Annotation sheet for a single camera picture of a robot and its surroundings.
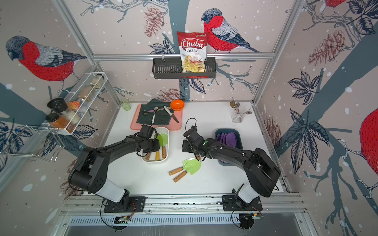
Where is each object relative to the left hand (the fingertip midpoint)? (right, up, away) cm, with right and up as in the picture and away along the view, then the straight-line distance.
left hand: (161, 144), depth 93 cm
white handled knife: (+3, +20, +18) cm, 27 cm away
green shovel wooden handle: (+2, +1, +3) cm, 4 cm away
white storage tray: (+1, -6, -3) cm, 7 cm away
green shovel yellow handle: (-2, -5, -3) cm, 6 cm away
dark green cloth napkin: (-3, +17, +18) cm, 25 cm away
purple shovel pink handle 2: (+39, +4, +1) cm, 40 cm away
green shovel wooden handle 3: (+16, -10, -5) cm, 19 cm away
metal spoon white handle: (-10, +15, +15) cm, 23 cm away
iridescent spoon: (-17, +21, +21) cm, 35 cm away
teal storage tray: (+50, +1, -1) cm, 50 cm away
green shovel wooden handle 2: (-8, -7, -2) cm, 11 cm away
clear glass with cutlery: (+52, +17, +11) cm, 56 cm away
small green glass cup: (-35, +28, +25) cm, 51 cm away
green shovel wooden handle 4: (+20, -13, -7) cm, 25 cm away
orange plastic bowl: (+8, +27, +21) cm, 35 cm away
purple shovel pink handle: (+46, +2, +2) cm, 46 cm away
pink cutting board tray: (+6, +11, +14) cm, 19 cm away
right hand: (+16, +1, -7) cm, 17 cm away
